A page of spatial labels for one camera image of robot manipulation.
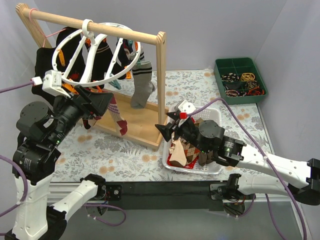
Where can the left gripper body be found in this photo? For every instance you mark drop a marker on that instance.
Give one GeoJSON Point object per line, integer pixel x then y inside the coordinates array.
{"type": "Point", "coordinates": [85, 104]}

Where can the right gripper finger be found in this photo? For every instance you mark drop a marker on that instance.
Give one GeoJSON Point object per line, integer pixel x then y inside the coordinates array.
{"type": "Point", "coordinates": [174, 115]}
{"type": "Point", "coordinates": [166, 131]}

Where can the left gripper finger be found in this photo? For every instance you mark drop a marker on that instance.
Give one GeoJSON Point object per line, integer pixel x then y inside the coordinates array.
{"type": "Point", "coordinates": [86, 122]}
{"type": "Point", "coordinates": [95, 102]}

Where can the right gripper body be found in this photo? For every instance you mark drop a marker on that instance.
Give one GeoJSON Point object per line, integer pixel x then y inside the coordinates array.
{"type": "Point", "coordinates": [176, 125]}

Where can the maroon beige purple striped sock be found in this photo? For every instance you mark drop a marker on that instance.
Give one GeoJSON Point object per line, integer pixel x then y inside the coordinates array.
{"type": "Point", "coordinates": [91, 122]}

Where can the orange clothes clip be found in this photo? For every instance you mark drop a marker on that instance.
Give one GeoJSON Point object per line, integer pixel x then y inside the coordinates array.
{"type": "Point", "coordinates": [69, 88]}

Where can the white round clip hanger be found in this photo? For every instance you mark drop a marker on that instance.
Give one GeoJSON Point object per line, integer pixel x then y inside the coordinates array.
{"type": "Point", "coordinates": [88, 60]}

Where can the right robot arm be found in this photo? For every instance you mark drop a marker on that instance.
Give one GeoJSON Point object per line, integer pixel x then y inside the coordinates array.
{"type": "Point", "coordinates": [279, 176]}

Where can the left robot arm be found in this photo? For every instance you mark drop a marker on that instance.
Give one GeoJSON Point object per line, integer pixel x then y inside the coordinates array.
{"type": "Point", "coordinates": [41, 130]}

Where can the teal clothes clip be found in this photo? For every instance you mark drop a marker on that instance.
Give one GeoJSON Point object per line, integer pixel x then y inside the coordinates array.
{"type": "Point", "coordinates": [115, 84]}

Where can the black garment on hanger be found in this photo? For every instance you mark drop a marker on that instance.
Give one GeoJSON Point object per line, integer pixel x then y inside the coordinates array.
{"type": "Point", "coordinates": [44, 60]}

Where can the wooden clothes rack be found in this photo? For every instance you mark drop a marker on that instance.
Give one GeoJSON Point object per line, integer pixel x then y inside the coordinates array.
{"type": "Point", "coordinates": [140, 123]}

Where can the white plastic laundry basket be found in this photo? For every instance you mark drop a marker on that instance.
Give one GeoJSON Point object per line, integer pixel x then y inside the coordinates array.
{"type": "Point", "coordinates": [194, 167]}

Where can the beige orange green argyle sock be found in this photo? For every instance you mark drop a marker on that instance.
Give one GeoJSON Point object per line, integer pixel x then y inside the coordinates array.
{"type": "Point", "coordinates": [190, 151]}

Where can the beige sock in basket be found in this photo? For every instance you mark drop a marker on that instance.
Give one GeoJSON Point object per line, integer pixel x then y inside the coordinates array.
{"type": "Point", "coordinates": [176, 149]}

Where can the floral table mat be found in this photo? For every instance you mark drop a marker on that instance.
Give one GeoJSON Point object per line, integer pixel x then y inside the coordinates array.
{"type": "Point", "coordinates": [91, 151]}

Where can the brown sock in basket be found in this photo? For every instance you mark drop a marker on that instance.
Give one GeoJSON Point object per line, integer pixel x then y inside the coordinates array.
{"type": "Point", "coordinates": [205, 158]}

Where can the red yellow argyle sock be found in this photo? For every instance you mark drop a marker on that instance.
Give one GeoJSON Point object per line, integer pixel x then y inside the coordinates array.
{"type": "Point", "coordinates": [73, 76]}

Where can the red sock in basket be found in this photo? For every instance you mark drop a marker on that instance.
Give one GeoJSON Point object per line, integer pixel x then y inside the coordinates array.
{"type": "Point", "coordinates": [185, 162]}

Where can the black sock brown stripes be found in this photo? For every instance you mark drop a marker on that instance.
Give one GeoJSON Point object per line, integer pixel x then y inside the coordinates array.
{"type": "Point", "coordinates": [102, 60]}

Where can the navy sock green toe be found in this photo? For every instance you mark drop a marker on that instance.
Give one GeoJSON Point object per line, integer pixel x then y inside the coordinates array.
{"type": "Point", "coordinates": [124, 55]}

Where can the grey striped sock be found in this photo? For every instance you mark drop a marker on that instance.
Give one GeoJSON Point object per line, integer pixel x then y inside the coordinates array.
{"type": "Point", "coordinates": [143, 85]}
{"type": "Point", "coordinates": [140, 59]}

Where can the green compartment tray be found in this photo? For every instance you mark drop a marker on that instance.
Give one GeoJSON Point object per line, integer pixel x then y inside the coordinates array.
{"type": "Point", "coordinates": [239, 81]}

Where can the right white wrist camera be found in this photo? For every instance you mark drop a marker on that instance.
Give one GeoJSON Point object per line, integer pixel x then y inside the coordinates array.
{"type": "Point", "coordinates": [184, 108]}

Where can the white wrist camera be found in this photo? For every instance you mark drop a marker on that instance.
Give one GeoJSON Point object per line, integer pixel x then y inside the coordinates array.
{"type": "Point", "coordinates": [51, 83]}
{"type": "Point", "coordinates": [184, 108]}

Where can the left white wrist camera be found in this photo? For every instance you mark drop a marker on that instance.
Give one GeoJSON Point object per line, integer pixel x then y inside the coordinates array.
{"type": "Point", "coordinates": [51, 83]}

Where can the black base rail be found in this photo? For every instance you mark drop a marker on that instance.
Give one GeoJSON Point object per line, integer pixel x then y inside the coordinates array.
{"type": "Point", "coordinates": [163, 195]}

